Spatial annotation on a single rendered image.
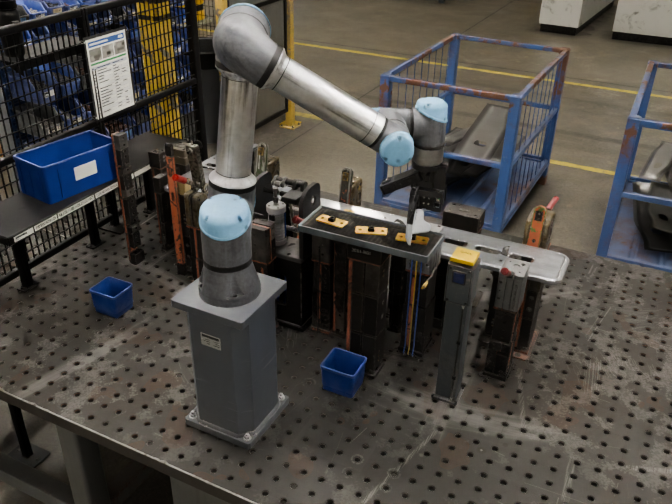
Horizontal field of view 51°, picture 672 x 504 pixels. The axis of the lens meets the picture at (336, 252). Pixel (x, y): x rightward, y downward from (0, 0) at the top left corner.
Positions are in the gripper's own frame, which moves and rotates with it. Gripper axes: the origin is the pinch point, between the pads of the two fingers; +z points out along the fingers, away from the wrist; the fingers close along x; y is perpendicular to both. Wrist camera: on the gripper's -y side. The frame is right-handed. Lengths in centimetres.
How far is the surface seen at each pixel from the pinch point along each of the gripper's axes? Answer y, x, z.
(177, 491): -53, -42, 71
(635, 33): 116, 799, 107
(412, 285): -0.8, 12.2, 24.0
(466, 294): 16.3, -6.9, 11.5
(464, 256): 14.4, -4.3, 2.1
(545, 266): 35.2, 25.8, 18.0
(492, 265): 20.5, 20.7, 17.7
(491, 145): 0, 250, 68
